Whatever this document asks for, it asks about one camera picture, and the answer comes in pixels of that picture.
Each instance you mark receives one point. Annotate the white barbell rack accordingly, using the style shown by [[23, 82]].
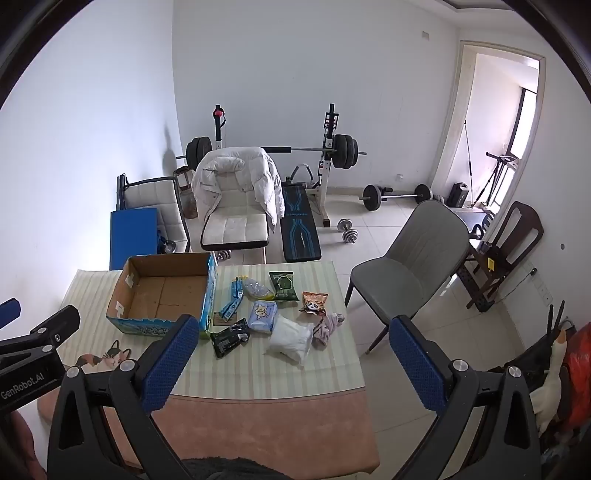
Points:
[[328, 124]]

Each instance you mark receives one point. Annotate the pink cloth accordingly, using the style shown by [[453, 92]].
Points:
[[323, 332]]

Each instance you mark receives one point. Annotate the white padded chair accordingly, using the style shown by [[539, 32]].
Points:
[[235, 230], [152, 198]]

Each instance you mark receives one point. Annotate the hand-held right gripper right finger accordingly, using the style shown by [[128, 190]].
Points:
[[415, 364]]

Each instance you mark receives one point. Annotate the black router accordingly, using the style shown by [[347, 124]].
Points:
[[556, 318]]

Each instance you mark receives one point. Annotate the green snack packet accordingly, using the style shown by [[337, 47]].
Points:
[[284, 286]]

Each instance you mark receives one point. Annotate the white puffer jacket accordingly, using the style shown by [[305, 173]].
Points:
[[268, 184]]

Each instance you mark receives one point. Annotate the dark fuzzy cloth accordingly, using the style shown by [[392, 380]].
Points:
[[231, 468]]

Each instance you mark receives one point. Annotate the white plastic bag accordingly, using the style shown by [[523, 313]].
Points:
[[291, 339]]

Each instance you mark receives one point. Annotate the dark wooden chair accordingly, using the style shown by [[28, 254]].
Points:
[[521, 226]]

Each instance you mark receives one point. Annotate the black bag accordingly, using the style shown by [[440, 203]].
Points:
[[535, 357]]

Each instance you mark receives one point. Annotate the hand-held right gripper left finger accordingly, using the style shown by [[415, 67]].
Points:
[[171, 364]]

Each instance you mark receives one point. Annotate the treadmill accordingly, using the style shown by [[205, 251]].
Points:
[[501, 159]]

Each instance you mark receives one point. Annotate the small black barbell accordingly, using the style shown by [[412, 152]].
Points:
[[373, 197]]

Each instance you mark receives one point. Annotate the cardboard box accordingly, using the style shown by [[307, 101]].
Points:
[[161, 295]]

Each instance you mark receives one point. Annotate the grey chair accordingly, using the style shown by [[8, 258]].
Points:
[[415, 258]]

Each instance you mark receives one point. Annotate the blue folded mat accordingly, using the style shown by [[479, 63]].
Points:
[[131, 237]]

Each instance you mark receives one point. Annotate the orange panda snack packet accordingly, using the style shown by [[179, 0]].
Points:
[[314, 304]]

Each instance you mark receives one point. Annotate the black snack packet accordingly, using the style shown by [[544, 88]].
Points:
[[226, 339]]

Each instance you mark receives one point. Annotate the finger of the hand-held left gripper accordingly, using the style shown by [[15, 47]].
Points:
[[51, 330], [9, 311]]

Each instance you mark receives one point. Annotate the white goose plush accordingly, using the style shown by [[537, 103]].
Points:
[[549, 387]]

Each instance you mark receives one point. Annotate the person's left forearm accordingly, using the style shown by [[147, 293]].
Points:
[[18, 443]]

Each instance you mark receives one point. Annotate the light blue tissue packet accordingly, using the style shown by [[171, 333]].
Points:
[[262, 316]]

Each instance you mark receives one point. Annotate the barbell with black plates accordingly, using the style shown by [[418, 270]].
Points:
[[344, 150]]

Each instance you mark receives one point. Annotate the metal bowl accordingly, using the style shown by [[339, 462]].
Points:
[[169, 247]]

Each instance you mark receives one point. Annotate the blue snack packet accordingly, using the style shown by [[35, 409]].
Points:
[[238, 288], [231, 309]]

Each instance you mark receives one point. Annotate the cat print mat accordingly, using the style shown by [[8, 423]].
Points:
[[108, 357]]

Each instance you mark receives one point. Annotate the pink tablecloth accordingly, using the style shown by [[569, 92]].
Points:
[[277, 434]]

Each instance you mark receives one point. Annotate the black speaker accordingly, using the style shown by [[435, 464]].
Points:
[[459, 194]]

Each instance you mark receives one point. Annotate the dark plastic stool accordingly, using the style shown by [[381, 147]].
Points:
[[478, 226]]

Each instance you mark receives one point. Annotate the steel mesh scrubber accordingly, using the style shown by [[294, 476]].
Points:
[[257, 288]]

